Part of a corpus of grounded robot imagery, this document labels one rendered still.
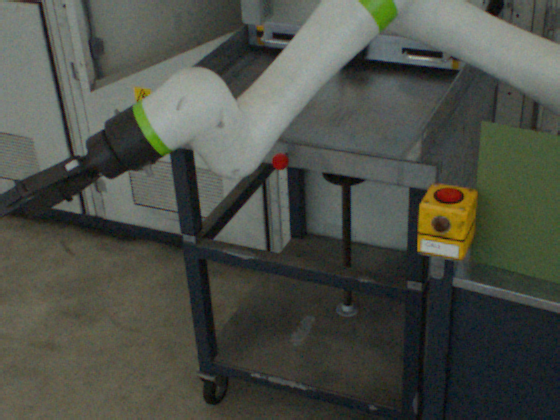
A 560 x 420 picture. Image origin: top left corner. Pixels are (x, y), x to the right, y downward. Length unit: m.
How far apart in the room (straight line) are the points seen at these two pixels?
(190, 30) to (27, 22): 0.75
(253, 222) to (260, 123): 1.36
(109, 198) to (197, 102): 1.73
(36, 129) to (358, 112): 1.47
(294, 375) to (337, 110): 0.69
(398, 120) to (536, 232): 0.47
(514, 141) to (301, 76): 0.36
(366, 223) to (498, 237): 1.14
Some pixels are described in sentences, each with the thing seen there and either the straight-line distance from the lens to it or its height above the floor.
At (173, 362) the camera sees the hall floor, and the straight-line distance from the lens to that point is 2.58.
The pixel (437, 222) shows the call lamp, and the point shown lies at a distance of 1.48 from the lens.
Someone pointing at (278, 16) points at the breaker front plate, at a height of 0.94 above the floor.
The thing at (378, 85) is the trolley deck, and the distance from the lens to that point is 2.04.
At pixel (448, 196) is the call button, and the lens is 1.50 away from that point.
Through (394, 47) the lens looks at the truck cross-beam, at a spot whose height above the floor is 0.90.
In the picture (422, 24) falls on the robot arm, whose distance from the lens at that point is 1.72.
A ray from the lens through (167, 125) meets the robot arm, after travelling 1.39.
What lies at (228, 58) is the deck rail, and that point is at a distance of 2.15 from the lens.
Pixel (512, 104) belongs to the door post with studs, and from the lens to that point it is 2.38.
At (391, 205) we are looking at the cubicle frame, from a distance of 2.61.
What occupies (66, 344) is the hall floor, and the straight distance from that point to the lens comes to 2.72.
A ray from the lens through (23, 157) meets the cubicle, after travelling 3.22.
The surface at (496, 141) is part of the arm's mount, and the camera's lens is 1.49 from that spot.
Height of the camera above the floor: 1.67
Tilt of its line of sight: 35 degrees down
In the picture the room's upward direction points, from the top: 2 degrees counter-clockwise
